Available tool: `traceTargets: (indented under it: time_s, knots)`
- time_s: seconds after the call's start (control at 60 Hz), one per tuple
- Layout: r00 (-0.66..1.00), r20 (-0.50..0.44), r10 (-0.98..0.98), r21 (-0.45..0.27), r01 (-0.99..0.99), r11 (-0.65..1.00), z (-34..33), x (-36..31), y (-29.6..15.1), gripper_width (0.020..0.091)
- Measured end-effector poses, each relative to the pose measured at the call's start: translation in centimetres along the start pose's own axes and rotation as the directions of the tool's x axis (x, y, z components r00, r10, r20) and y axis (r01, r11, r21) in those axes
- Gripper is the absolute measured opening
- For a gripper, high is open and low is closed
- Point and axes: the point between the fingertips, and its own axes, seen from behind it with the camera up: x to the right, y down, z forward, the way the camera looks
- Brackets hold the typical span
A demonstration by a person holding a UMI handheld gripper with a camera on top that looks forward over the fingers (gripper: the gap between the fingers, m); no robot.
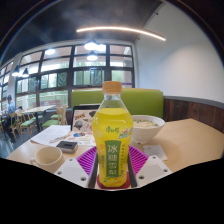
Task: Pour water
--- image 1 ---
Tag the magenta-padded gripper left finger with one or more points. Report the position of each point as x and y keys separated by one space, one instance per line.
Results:
x=73 y=172

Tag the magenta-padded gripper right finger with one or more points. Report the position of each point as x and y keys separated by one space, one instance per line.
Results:
x=153 y=170

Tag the yellow drink bottle orange cap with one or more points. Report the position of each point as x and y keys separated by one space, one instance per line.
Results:
x=112 y=140

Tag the small dark box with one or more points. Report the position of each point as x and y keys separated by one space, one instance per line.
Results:
x=66 y=146

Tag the white ribbed mug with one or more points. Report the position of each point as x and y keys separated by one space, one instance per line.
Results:
x=48 y=159

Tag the white bowl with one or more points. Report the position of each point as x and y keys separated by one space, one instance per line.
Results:
x=148 y=131

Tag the sticker-covered black laptop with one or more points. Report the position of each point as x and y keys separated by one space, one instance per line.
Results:
x=82 y=119

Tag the green upholstered bench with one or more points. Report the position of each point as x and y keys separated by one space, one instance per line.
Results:
x=143 y=100

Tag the wooden dining table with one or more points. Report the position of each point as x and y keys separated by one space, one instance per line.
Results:
x=38 y=109

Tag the person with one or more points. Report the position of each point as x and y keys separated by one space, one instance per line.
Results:
x=10 y=108

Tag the pendant ceiling lamps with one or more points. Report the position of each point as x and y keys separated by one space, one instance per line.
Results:
x=90 y=45

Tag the curved linear ceiling light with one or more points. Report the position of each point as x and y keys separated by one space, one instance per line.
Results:
x=123 y=29

